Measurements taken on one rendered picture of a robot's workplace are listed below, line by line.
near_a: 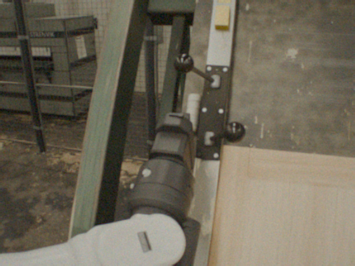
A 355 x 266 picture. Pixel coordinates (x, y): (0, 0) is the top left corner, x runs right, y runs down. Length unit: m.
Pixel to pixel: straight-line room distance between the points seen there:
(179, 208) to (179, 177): 0.05
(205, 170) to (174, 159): 0.18
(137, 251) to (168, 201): 0.09
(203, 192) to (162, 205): 0.23
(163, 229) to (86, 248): 0.09
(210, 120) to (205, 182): 0.12
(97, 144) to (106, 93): 0.11
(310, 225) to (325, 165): 0.12
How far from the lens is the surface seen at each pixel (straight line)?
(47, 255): 0.38
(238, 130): 0.53
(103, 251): 0.36
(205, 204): 0.64
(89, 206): 0.70
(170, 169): 0.45
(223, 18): 0.73
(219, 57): 0.70
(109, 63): 0.75
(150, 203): 0.42
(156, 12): 0.89
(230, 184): 0.66
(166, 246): 0.38
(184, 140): 0.48
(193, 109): 0.68
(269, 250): 0.67
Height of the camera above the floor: 1.64
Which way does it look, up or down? 23 degrees down
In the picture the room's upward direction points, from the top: straight up
